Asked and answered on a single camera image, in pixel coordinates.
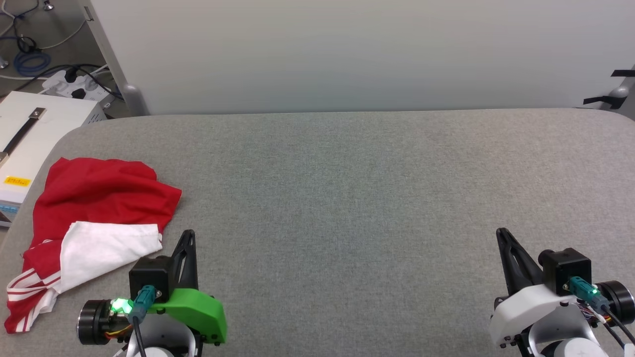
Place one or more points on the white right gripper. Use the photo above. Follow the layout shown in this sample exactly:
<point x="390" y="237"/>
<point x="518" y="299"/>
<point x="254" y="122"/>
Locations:
<point x="531" y="307"/>

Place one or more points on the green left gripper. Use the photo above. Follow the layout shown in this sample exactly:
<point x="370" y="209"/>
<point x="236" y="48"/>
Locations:
<point x="198" y="310"/>

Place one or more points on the red and white basketball jersey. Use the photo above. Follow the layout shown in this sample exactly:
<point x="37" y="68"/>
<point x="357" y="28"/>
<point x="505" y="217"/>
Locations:
<point x="99" y="198"/>

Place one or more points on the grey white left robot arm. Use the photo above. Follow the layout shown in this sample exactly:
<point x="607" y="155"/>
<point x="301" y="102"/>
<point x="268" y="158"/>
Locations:
<point x="94" y="322"/>

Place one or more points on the white power strip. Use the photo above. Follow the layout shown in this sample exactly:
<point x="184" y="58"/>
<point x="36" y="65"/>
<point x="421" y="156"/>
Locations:
<point x="59" y="85"/>

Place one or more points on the white partition panel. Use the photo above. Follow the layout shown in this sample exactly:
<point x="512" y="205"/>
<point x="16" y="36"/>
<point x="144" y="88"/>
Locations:
<point x="347" y="49"/>

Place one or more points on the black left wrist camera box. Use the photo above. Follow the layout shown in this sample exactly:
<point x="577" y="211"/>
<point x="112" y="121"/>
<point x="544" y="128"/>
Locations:
<point x="151" y="275"/>

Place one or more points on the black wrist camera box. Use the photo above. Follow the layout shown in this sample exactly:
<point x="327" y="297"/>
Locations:
<point x="151" y="275"/>
<point x="565" y="267"/>

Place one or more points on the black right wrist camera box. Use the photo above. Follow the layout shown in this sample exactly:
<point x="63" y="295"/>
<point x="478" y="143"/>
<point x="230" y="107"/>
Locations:
<point x="565" y="267"/>

